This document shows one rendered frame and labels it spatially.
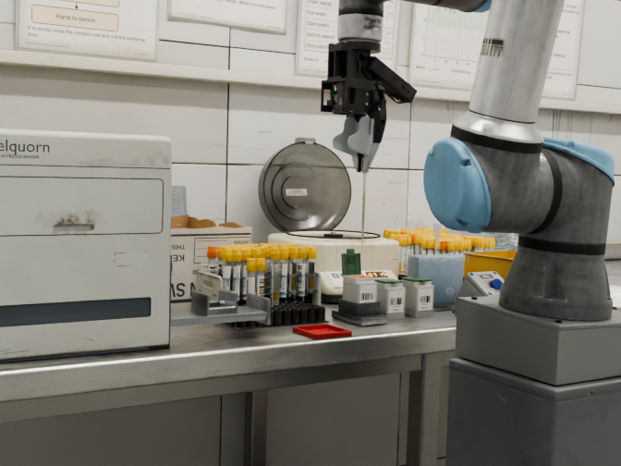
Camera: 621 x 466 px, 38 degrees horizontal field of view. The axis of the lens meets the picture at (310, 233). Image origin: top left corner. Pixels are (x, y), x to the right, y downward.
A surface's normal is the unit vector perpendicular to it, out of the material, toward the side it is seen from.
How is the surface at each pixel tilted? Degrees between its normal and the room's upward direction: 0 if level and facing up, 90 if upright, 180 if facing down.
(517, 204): 110
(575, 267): 74
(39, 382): 90
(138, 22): 94
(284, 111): 90
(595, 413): 90
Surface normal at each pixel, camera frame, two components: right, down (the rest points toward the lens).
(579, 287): 0.20, -0.19
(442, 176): -0.91, 0.10
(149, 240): 0.54, 0.08
